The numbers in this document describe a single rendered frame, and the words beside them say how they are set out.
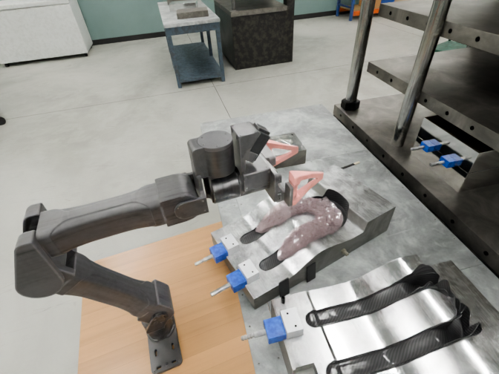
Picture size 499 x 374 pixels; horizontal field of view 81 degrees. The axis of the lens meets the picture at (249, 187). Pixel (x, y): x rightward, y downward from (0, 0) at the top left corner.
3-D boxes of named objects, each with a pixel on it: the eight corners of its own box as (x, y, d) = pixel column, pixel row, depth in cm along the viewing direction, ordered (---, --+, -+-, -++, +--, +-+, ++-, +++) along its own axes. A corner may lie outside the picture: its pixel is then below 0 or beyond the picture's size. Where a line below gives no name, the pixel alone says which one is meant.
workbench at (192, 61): (177, 89, 407) (161, 16, 349) (168, 52, 548) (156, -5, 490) (226, 81, 419) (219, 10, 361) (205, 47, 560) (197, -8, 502)
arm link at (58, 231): (188, 165, 53) (-3, 213, 46) (200, 194, 47) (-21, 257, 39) (199, 212, 61) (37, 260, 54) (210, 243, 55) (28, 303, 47)
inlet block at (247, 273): (216, 308, 75) (213, 297, 71) (208, 292, 78) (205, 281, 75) (259, 283, 80) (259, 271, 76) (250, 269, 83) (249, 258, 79)
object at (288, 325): (244, 355, 63) (242, 345, 59) (239, 332, 66) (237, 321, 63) (301, 339, 65) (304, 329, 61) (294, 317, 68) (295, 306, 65)
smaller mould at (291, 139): (260, 171, 122) (259, 158, 117) (251, 152, 133) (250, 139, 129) (305, 163, 125) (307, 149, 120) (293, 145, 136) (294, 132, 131)
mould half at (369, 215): (255, 309, 77) (252, 287, 70) (212, 243, 94) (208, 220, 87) (387, 230, 95) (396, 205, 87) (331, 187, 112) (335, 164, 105)
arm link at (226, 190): (234, 154, 54) (197, 163, 52) (245, 171, 50) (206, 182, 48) (237, 183, 58) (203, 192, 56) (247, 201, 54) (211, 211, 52)
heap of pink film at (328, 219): (284, 267, 79) (284, 248, 74) (250, 225, 91) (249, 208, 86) (354, 227, 89) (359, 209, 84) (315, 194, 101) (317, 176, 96)
